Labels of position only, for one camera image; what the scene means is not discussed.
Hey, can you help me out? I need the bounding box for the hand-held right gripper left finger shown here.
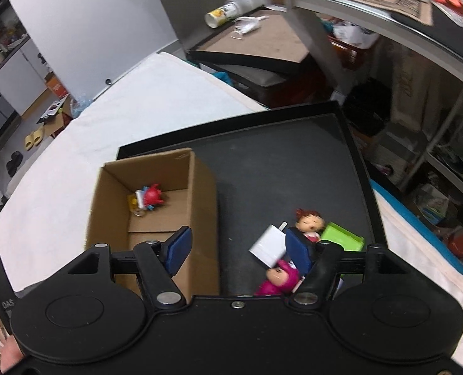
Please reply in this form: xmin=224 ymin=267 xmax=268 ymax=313
xmin=65 ymin=225 xmax=194 ymax=308

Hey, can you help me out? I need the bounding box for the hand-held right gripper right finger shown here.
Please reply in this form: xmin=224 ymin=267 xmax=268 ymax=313
xmin=285 ymin=227 xmax=412 ymax=306

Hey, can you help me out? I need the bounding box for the pale square block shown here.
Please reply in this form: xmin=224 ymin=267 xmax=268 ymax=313
xmin=249 ymin=223 xmax=291 ymax=268

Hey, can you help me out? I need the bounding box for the brown-haired doll figure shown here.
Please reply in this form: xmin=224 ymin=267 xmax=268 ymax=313
xmin=294 ymin=208 xmax=326 ymax=245

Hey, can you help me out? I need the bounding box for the pink figure toy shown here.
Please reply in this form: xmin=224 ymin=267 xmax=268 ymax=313
xmin=255 ymin=258 xmax=306 ymax=297

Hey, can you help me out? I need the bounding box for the green box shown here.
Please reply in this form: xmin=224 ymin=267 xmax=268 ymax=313
xmin=319 ymin=222 xmax=365 ymax=253

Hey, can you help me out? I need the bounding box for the person's left hand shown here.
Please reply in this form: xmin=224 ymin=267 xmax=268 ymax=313
xmin=0 ymin=332 xmax=25 ymax=375

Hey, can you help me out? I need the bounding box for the red crab toy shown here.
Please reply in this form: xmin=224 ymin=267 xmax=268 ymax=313
xmin=135 ymin=183 xmax=166 ymax=212

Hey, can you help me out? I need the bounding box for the small yellow toy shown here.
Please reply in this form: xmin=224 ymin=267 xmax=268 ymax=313
xmin=128 ymin=193 xmax=146 ymax=217

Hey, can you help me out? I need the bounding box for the black bag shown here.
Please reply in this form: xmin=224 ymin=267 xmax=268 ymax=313
xmin=345 ymin=80 xmax=392 ymax=137

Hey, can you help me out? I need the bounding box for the blue plastic bag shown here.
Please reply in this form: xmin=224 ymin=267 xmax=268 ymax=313
xmin=70 ymin=94 xmax=93 ymax=120

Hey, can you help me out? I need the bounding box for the flat printed cardboard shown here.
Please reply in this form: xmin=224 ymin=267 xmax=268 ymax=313
xmin=36 ymin=96 xmax=76 ymax=138

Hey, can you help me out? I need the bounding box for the dark ottoman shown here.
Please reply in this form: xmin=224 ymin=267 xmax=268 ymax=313
xmin=194 ymin=60 xmax=290 ymax=110

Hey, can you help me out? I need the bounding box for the metal shelf rack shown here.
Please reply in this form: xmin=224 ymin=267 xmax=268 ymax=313
xmin=391 ymin=86 xmax=463 ymax=204

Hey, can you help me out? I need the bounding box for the orange cardboard box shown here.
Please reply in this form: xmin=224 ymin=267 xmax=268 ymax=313
xmin=44 ymin=71 xmax=70 ymax=98

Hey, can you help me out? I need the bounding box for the red box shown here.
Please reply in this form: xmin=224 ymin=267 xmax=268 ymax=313
xmin=329 ymin=35 xmax=373 ymax=71

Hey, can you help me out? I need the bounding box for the beige paper bag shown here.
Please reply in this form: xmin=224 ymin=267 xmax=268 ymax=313
xmin=391 ymin=43 xmax=451 ymax=133

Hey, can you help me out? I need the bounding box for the grey table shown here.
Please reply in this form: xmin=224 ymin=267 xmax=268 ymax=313
xmin=263 ymin=0 xmax=463 ymax=98

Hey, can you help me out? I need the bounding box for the black tray with brown bottom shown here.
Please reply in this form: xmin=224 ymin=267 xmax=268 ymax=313
xmin=186 ymin=6 xmax=314 ymax=77

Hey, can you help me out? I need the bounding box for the white cabinet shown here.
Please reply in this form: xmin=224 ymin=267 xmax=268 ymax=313
xmin=0 ymin=37 xmax=54 ymax=116

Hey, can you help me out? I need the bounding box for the crumpled white wrapper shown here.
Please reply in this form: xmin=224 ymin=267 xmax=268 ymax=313
xmin=232 ymin=15 xmax=271 ymax=41

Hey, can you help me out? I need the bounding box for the yellow chip can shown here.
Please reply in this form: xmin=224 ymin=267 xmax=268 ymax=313
xmin=205 ymin=0 xmax=240 ymax=29

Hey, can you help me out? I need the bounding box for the grey board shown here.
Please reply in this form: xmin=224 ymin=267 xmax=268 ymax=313
xmin=147 ymin=0 xmax=257 ymax=49

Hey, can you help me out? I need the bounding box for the stack of clear plastic cups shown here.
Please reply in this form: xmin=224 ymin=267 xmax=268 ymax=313
xmin=231 ymin=0 xmax=264 ymax=12

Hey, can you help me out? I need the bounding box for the cluttered kitchen shelf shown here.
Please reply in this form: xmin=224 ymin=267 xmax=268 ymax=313
xmin=0 ymin=0 xmax=31 ymax=71

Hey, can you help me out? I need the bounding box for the patterned table mat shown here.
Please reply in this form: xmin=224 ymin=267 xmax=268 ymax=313
xmin=284 ymin=0 xmax=433 ymax=26

